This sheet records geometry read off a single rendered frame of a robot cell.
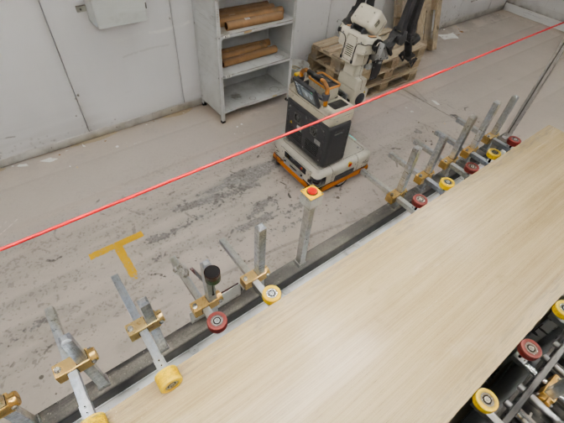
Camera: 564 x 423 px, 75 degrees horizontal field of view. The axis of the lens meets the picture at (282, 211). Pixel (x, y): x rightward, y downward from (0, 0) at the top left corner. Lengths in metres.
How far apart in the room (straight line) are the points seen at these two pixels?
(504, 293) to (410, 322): 0.49
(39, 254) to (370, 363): 2.47
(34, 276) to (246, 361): 1.98
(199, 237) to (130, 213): 0.63
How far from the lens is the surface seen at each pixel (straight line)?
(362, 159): 3.39
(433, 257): 1.90
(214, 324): 1.54
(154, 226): 3.09
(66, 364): 1.54
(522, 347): 1.83
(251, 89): 4.39
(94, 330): 2.71
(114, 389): 1.76
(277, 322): 1.54
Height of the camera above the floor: 2.29
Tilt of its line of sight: 47 degrees down
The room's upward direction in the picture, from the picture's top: 5 degrees clockwise
